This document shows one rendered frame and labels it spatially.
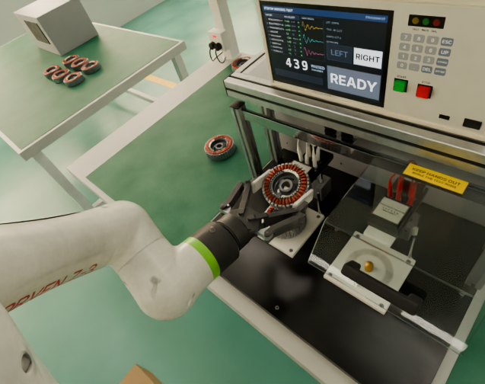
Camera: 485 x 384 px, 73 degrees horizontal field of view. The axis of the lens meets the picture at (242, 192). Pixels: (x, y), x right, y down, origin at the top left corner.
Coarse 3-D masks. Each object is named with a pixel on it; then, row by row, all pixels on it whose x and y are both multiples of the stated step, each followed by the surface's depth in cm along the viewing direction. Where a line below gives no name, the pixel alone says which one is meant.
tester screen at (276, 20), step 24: (288, 24) 61; (312, 24) 57; (336, 24) 54; (360, 24) 51; (384, 24) 49; (288, 48) 64; (312, 48) 61; (360, 48) 54; (384, 48) 51; (312, 72) 64; (360, 96) 61
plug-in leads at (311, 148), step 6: (306, 144) 81; (300, 150) 85; (306, 150) 82; (312, 150) 88; (318, 150) 83; (300, 156) 86; (306, 156) 83; (312, 156) 82; (318, 156) 85; (306, 162) 85
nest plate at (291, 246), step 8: (312, 216) 89; (320, 216) 89; (312, 224) 88; (304, 232) 87; (312, 232) 87; (272, 240) 87; (280, 240) 87; (288, 240) 86; (296, 240) 86; (304, 240) 85; (280, 248) 85; (288, 248) 85; (296, 248) 84
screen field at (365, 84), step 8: (328, 72) 62; (336, 72) 61; (344, 72) 59; (352, 72) 58; (360, 72) 57; (328, 80) 63; (336, 80) 62; (344, 80) 61; (352, 80) 60; (360, 80) 58; (368, 80) 57; (376, 80) 56; (336, 88) 63; (344, 88) 62; (352, 88) 61; (360, 88) 60; (368, 88) 58; (376, 88) 57; (368, 96) 60; (376, 96) 58
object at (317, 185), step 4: (324, 176) 92; (316, 180) 92; (324, 180) 91; (328, 180) 91; (312, 184) 91; (316, 184) 91; (320, 184) 90; (324, 184) 90; (328, 184) 92; (312, 188) 92; (316, 188) 91; (320, 188) 90; (324, 188) 91; (328, 188) 93; (316, 192) 92; (320, 192) 91; (324, 192) 92; (328, 192) 94; (316, 196) 93; (320, 196) 92; (324, 196) 93
